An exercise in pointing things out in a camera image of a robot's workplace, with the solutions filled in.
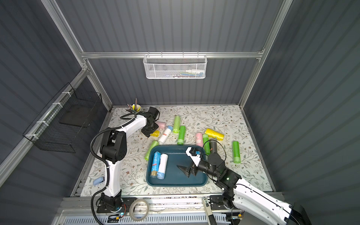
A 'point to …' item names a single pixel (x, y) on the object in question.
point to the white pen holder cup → (136, 107)
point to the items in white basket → (189, 73)
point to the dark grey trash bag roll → (213, 145)
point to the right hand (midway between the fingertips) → (185, 157)
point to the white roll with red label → (165, 134)
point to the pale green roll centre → (176, 120)
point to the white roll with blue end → (162, 166)
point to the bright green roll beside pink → (206, 144)
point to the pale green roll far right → (236, 158)
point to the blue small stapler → (98, 180)
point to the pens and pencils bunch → (135, 102)
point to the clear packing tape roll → (131, 209)
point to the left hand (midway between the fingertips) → (156, 131)
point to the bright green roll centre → (181, 135)
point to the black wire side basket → (62, 125)
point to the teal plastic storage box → (174, 176)
